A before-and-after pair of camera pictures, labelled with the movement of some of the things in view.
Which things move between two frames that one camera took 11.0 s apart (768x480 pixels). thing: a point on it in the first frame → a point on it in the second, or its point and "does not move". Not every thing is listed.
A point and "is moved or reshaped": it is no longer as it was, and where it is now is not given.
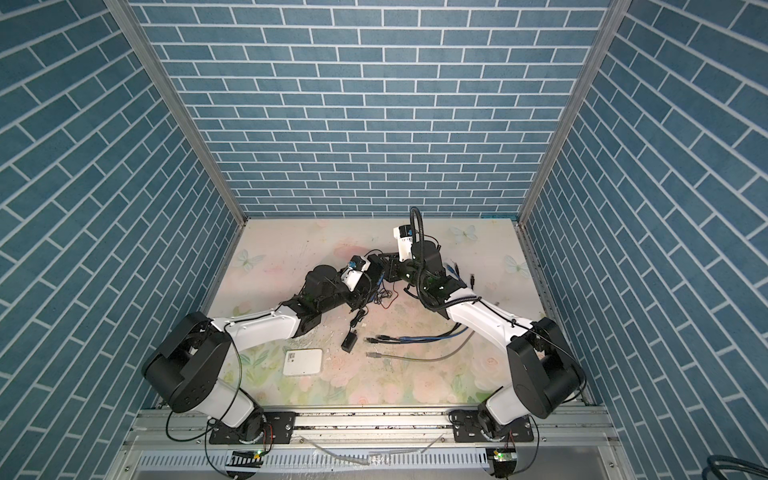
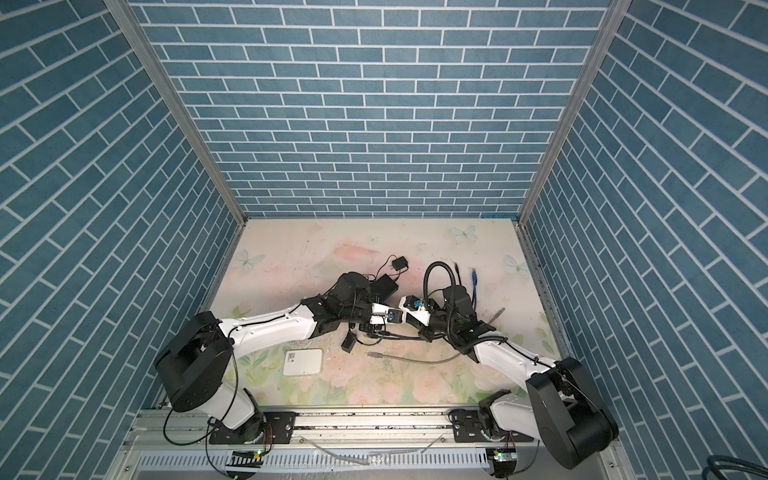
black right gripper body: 407,273 → 442,323
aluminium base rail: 570,443 does not move
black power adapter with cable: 351,339 does not move
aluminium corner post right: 603,43 does not move
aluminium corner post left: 175,94 does not move
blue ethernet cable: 425,338 is moved or reshaped
